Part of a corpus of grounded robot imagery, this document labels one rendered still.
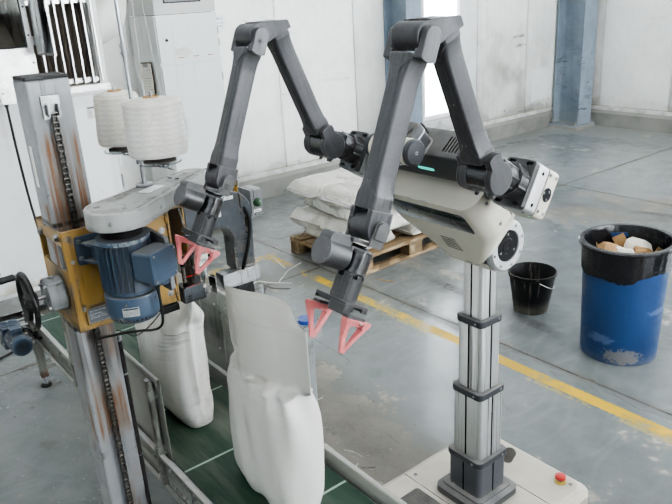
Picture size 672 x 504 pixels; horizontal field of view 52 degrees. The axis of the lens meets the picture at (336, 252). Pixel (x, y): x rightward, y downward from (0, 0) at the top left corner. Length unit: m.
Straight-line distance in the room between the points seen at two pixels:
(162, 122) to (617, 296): 2.59
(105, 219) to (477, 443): 1.37
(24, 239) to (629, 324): 3.71
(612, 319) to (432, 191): 2.12
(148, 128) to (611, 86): 9.01
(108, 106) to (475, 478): 1.67
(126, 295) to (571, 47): 9.06
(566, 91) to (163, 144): 9.00
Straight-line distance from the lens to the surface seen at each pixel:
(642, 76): 10.26
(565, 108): 10.61
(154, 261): 1.90
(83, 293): 2.16
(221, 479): 2.54
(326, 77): 7.55
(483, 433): 2.39
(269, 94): 7.14
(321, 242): 1.33
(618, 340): 3.92
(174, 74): 5.95
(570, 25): 10.49
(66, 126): 2.10
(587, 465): 3.23
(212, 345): 3.30
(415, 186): 1.95
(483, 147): 1.56
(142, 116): 1.92
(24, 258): 4.99
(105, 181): 5.05
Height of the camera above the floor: 1.91
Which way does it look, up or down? 20 degrees down
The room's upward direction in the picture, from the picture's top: 3 degrees counter-clockwise
